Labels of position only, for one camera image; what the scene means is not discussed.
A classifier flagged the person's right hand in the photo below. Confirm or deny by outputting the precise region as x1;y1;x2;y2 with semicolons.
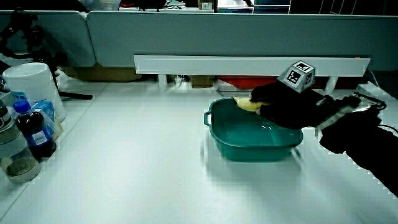
249;60;335;130

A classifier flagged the yellow sponge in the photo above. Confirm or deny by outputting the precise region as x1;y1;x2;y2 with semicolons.
232;95;266;113

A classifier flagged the green plastic basin plate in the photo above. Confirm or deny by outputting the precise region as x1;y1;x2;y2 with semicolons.
203;97;304;162

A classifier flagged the person's right forearm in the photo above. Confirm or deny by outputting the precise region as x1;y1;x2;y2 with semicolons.
315;95;398;198

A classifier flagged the red flat object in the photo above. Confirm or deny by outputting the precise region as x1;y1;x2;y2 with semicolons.
217;75;280;90

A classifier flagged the white power strip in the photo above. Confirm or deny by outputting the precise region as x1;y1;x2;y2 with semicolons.
354;82;389;100

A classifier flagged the white desk riser shelf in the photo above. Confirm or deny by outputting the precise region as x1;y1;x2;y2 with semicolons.
133;54;371;95

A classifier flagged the small brown box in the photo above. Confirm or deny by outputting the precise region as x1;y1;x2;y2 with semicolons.
190;75;215;89

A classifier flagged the grey desk partition panel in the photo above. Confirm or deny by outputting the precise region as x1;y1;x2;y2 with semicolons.
86;11;398;72
0;10;96;68

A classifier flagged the brown cardboard box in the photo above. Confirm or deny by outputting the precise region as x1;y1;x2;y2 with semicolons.
60;63;142;83

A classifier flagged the blue paper packet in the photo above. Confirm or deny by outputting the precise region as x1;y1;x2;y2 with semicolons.
30;99;64;141

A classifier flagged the white plastic bucket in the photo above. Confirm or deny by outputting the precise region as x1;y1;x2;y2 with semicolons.
2;62;67;123

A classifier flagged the dark soda bottle blue cap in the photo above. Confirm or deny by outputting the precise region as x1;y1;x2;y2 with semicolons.
12;100;58;160

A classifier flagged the clear glass jar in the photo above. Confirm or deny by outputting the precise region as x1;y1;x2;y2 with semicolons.
0;99;42;184

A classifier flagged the black cable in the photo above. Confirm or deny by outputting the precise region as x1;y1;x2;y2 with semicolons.
353;90;398;134

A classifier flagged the black camera stand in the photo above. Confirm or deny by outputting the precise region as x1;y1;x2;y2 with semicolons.
0;6;93;101

